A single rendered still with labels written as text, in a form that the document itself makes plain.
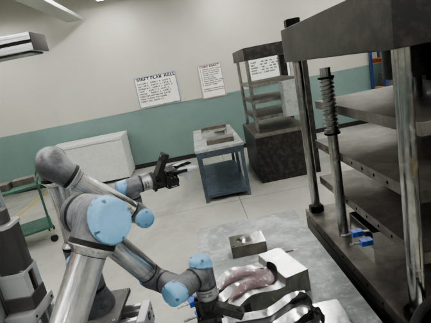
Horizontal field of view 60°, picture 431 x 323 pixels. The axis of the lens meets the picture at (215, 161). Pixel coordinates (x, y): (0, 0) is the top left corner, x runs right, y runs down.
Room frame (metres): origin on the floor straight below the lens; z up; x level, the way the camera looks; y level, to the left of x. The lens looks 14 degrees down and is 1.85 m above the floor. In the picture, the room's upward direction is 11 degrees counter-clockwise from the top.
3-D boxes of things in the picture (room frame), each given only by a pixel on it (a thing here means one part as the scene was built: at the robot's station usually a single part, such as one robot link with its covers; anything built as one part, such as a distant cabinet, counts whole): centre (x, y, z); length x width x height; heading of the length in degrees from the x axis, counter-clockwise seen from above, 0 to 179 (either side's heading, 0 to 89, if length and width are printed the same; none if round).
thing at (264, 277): (1.53, -0.04, 0.90); 0.26 x 0.18 x 0.08; 109
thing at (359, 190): (1.80, -1.05, 1.01); 1.10 x 0.74 x 0.05; 2
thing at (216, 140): (6.04, -0.07, 0.44); 1.90 x 0.70 x 0.89; 1
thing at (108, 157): (7.74, 2.53, 0.47); 1.52 x 0.77 x 0.94; 91
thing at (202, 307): (1.12, 0.12, 1.05); 0.09 x 0.08 x 0.12; 92
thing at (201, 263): (1.12, 0.12, 1.21); 0.09 x 0.08 x 0.11; 137
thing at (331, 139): (1.96, -0.65, 1.10); 0.05 x 0.05 x 1.30
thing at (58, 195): (1.43, 0.63, 1.41); 0.15 x 0.12 x 0.55; 24
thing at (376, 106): (1.80, -1.06, 1.51); 1.10 x 0.70 x 0.05; 2
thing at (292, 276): (1.53, -0.04, 0.85); 0.50 x 0.26 x 0.11; 109
